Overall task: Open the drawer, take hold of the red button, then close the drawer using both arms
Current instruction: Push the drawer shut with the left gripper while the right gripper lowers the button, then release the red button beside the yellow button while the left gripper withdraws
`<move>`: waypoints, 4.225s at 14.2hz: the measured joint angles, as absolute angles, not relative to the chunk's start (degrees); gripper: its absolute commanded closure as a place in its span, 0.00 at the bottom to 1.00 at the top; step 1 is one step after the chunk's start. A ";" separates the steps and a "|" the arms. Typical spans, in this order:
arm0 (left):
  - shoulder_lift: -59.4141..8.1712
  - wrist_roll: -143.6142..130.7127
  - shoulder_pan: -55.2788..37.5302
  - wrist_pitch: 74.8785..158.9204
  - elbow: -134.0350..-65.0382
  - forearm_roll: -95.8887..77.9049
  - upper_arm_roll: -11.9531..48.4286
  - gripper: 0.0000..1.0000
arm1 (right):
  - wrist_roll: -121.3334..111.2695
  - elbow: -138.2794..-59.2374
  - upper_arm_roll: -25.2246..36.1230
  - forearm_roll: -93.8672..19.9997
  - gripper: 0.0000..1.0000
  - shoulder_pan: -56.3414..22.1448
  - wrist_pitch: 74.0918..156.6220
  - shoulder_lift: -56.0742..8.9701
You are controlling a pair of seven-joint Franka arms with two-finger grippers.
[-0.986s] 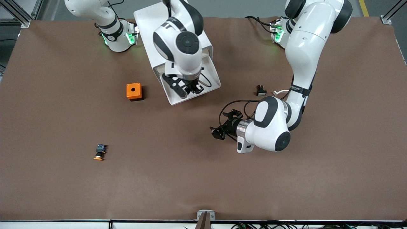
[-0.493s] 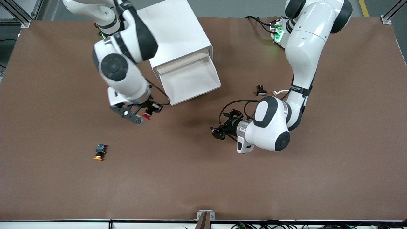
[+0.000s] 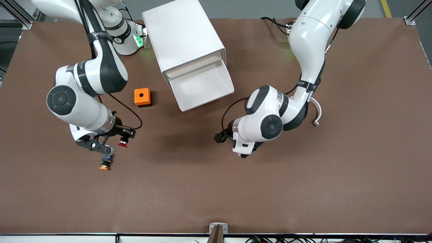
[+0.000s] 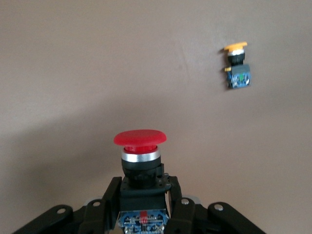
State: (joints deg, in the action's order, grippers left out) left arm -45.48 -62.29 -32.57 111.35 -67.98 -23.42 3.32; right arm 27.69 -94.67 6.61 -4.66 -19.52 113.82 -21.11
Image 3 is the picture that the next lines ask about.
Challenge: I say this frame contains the white drawer cabinet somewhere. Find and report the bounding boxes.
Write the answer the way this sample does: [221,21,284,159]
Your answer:
[142,0,227,102]

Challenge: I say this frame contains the aluminium frame profile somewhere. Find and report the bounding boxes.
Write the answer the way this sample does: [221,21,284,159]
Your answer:
[405,0,432,26]
[0,0,46,30]

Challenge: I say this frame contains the orange push button switch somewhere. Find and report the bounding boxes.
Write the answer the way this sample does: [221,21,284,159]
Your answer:
[99,155,114,171]

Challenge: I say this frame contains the white curved plastic bracket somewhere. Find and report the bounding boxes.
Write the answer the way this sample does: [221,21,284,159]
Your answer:
[309,98,322,127]

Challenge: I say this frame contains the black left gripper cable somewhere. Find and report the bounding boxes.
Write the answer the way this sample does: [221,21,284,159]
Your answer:
[221,27,334,143]

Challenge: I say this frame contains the black left arm base cable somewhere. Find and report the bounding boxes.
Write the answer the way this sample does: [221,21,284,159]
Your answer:
[259,16,293,34]

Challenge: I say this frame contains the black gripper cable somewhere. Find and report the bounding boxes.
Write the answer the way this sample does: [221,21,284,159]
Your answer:
[221,27,334,143]
[75,0,143,131]

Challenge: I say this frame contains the orange box with hole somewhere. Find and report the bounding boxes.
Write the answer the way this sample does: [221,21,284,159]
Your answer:
[134,88,153,108]

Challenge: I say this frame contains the black right arm base cable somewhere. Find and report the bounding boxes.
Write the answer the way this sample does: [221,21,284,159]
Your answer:
[120,3,135,22]

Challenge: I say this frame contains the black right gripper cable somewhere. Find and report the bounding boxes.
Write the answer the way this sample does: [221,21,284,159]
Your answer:
[75,0,143,131]

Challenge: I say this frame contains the black cable bundle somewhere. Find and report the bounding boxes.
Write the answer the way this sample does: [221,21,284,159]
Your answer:
[194,236,432,243]

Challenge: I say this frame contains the table edge frame rail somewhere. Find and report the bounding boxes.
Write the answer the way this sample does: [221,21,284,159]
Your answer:
[0,233,432,243]

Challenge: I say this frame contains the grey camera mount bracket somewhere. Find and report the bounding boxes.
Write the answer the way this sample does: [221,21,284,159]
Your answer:
[207,222,229,243]

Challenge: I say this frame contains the black arm base cable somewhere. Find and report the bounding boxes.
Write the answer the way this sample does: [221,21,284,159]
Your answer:
[259,16,293,34]
[120,3,135,22]

